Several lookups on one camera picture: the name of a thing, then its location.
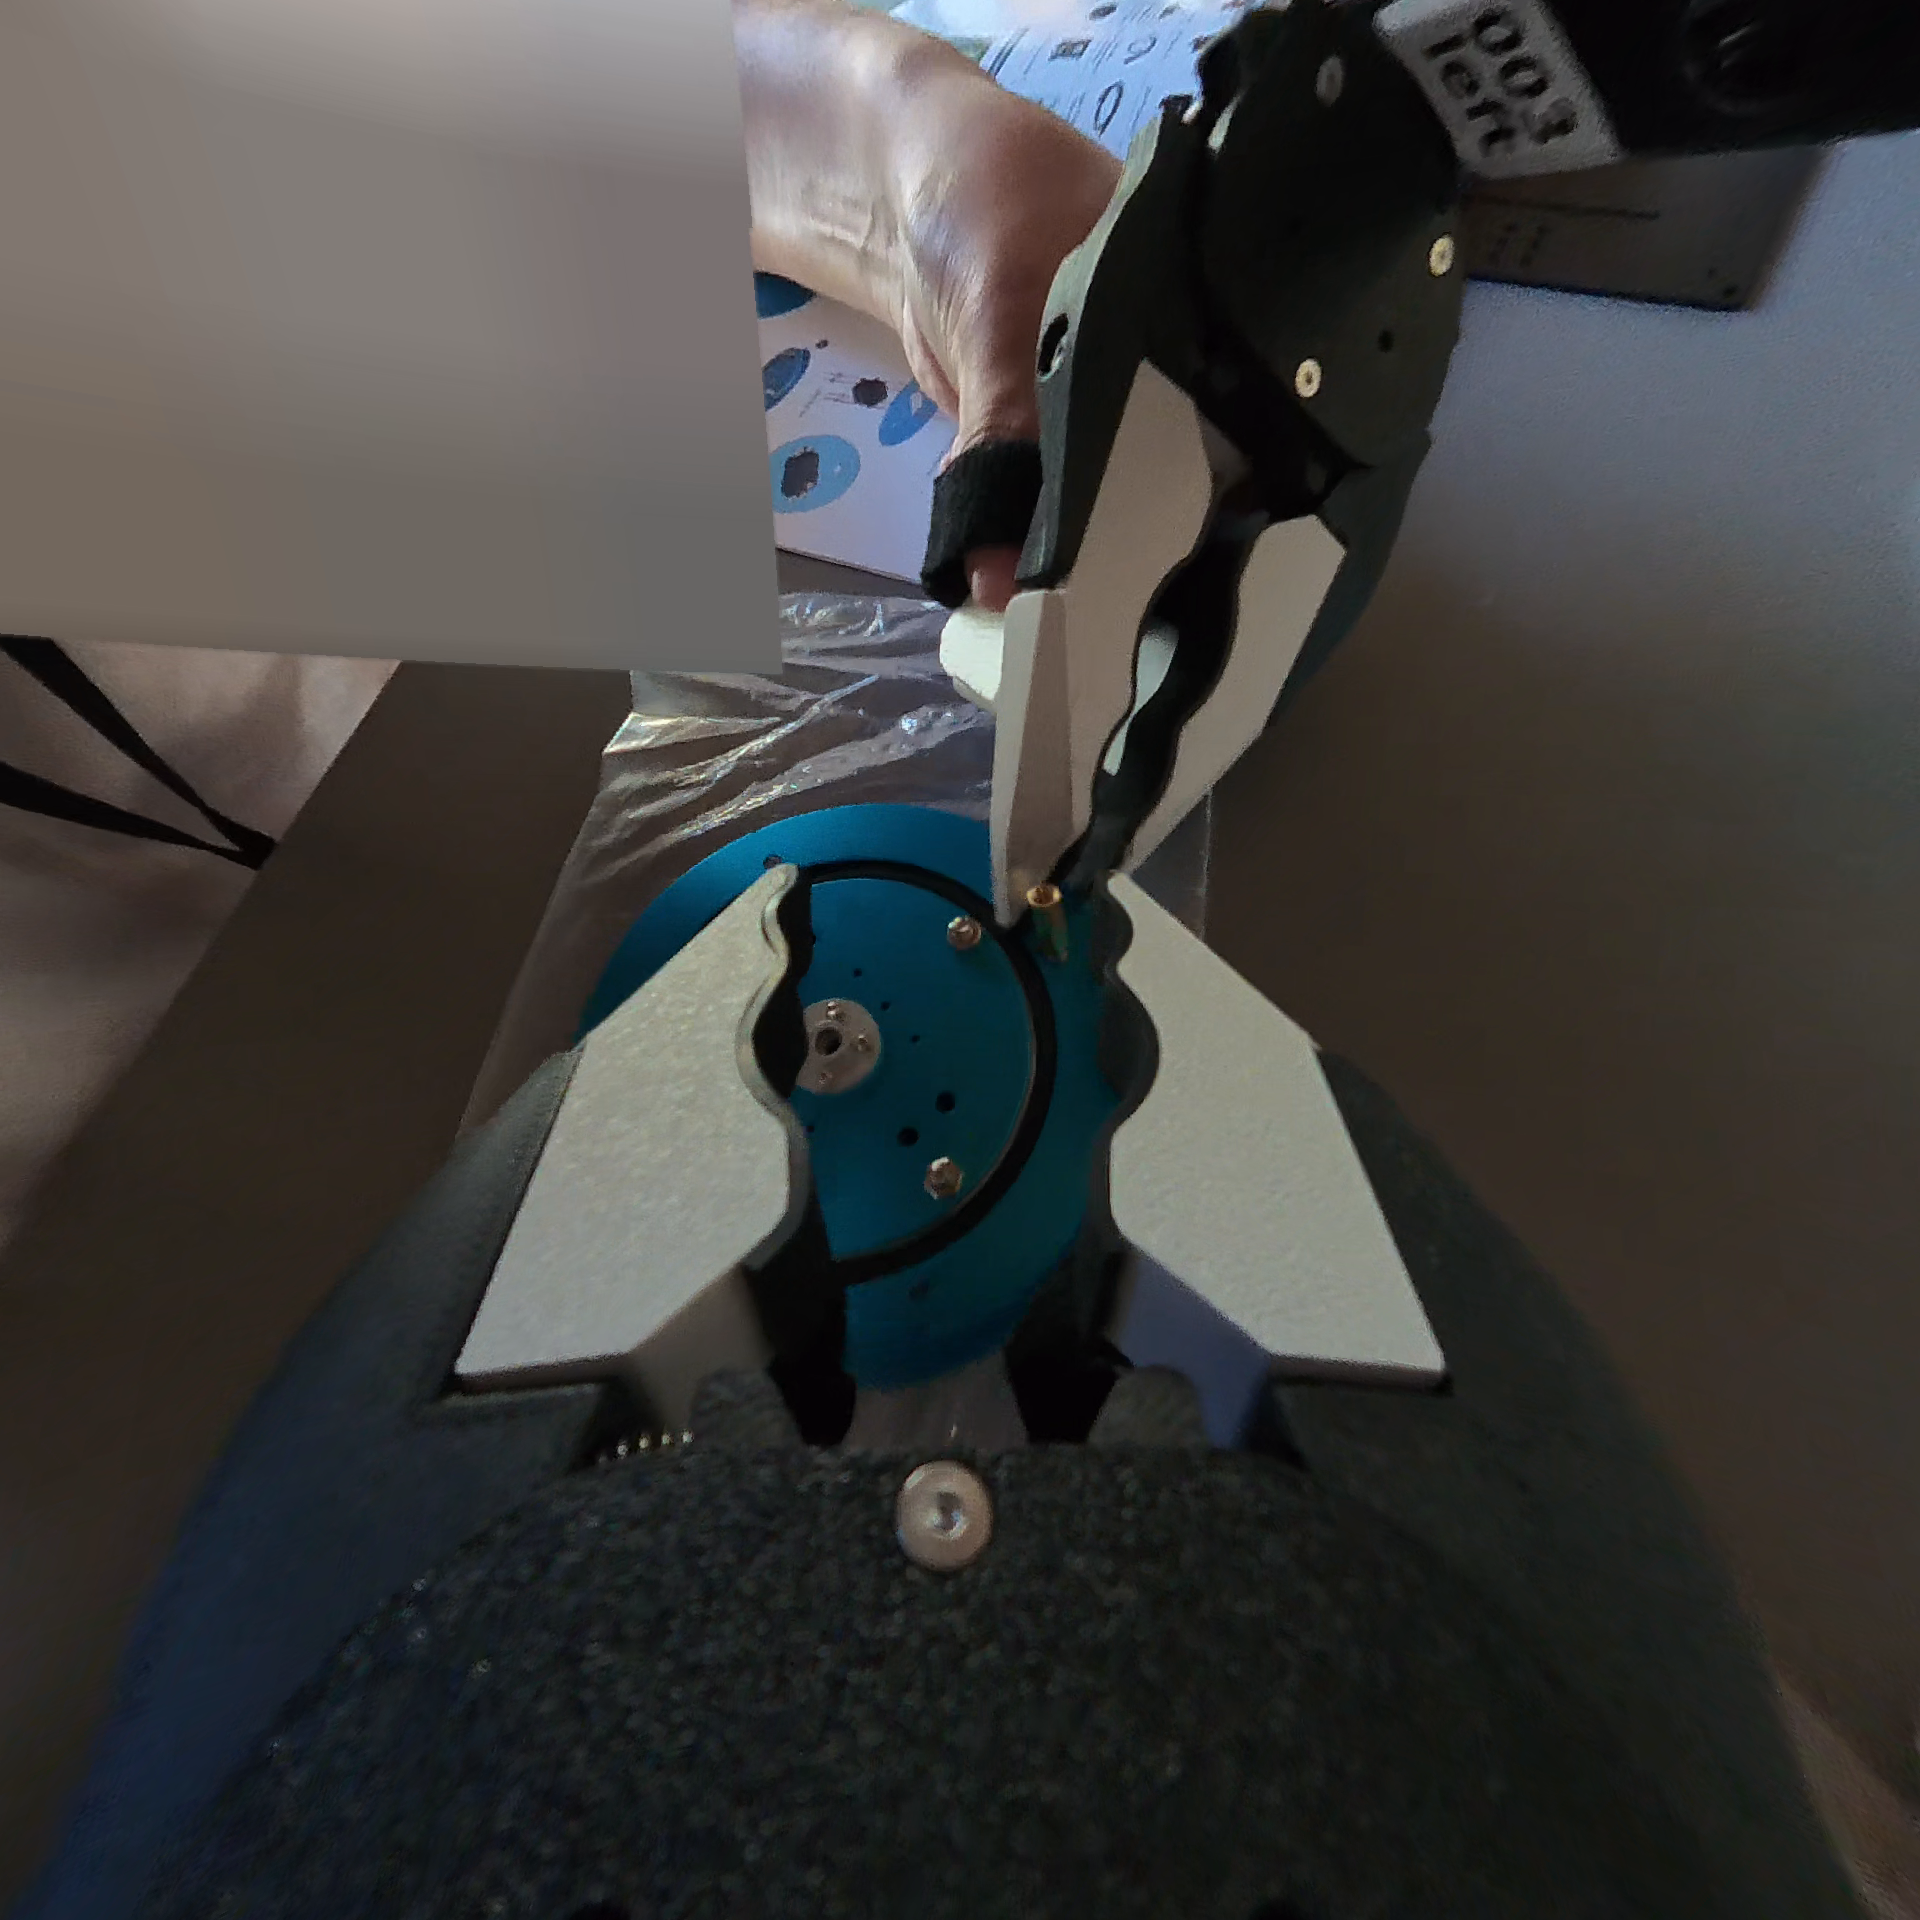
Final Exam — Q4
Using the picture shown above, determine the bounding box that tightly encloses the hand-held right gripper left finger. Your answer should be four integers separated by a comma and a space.
454, 866, 841, 1448

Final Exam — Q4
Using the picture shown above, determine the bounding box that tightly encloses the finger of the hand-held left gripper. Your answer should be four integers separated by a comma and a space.
986, 360, 1218, 930
1100, 510, 1347, 878

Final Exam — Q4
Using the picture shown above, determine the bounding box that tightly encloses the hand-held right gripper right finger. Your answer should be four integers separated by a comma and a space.
1007, 873, 1451, 1448

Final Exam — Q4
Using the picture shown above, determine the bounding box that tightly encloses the teal metal ring plate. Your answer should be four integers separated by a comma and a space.
580, 804, 1135, 1390

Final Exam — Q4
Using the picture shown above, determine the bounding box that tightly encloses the blue turntable bearing assembly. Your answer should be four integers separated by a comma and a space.
796, 870, 1059, 1278

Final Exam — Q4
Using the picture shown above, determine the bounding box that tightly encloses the grey desk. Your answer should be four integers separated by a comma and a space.
0, 150, 1920, 1920

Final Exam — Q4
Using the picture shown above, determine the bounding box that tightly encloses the person's left hand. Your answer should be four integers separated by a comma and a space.
744, 0, 1127, 454

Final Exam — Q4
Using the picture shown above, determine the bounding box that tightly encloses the assembly guide sheet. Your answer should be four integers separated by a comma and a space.
753, 0, 1276, 580

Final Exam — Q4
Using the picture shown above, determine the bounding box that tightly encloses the clear plastic bag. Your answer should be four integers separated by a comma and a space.
464, 591, 1214, 1448

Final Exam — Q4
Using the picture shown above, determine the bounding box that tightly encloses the black perforated metal plate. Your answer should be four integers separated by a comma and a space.
1462, 143, 1825, 312

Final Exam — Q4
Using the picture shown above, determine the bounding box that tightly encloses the black lanyard strap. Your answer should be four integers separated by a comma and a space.
0, 636, 271, 870

